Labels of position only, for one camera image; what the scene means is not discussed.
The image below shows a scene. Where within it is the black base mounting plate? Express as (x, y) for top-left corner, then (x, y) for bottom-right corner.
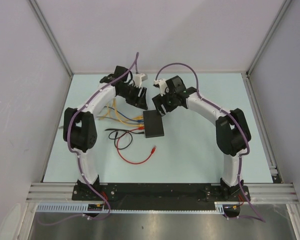
(71, 181), (251, 213)

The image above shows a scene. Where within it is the yellow ethernet cable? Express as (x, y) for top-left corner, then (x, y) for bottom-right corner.
(99, 97), (145, 128)
(97, 97), (143, 121)

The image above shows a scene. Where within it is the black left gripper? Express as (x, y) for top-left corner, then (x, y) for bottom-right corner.
(117, 83), (147, 110)

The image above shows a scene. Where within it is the red ethernet cable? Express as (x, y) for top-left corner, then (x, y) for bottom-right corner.
(116, 126), (158, 165)

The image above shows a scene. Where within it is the black ethernet cable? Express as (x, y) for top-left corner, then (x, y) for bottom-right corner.
(104, 128), (145, 151)

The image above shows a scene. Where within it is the aluminium front frame rail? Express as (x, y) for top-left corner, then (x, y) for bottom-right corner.
(26, 182), (299, 205)

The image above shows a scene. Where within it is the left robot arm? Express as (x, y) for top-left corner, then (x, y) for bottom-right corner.
(63, 66), (148, 200)

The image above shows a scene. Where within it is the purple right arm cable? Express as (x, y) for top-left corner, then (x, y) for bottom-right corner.
(155, 62), (267, 224)

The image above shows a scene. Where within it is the black network switch box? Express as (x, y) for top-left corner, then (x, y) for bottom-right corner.
(142, 110), (165, 139)

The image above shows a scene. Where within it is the slotted cable duct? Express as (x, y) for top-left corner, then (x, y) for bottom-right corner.
(36, 202), (224, 215)

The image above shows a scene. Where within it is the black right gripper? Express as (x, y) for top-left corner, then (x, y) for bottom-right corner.
(152, 89), (178, 117)

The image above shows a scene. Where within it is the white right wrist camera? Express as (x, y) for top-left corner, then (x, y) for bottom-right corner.
(153, 78), (169, 96)

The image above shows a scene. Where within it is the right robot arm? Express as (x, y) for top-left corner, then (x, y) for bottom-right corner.
(152, 75), (252, 201)

